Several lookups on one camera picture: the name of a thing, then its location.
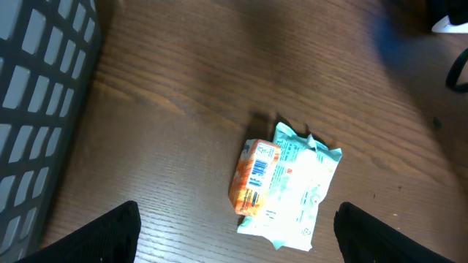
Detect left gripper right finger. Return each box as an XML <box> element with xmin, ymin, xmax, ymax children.
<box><xmin>333</xmin><ymin>202</ymin><xmax>451</xmax><ymax>263</ymax></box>

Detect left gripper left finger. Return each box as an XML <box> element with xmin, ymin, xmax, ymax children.
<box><xmin>20</xmin><ymin>201</ymin><xmax>141</xmax><ymax>263</ymax></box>

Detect light green wipes pack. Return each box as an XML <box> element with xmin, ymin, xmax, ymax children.
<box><xmin>237</xmin><ymin>122</ymin><xmax>342</xmax><ymax>252</ymax></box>

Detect orange tissue pack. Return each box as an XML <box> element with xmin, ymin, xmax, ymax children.
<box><xmin>229</xmin><ymin>139</ymin><xmax>281</xmax><ymax>217</ymax></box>

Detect white barcode scanner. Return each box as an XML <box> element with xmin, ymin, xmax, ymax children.
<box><xmin>431</xmin><ymin>15</ymin><xmax>468</xmax><ymax>34</ymax></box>

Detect grey plastic mesh basket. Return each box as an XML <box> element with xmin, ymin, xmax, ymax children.
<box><xmin>1</xmin><ymin>0</ymin><xmax>102</xmax><ymax>262</ymax></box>

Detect right black cable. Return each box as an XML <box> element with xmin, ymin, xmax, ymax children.
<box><xmin>445</xmin><ymin>49</ymin><xmax>468</xmax><ymax>94</ymax></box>

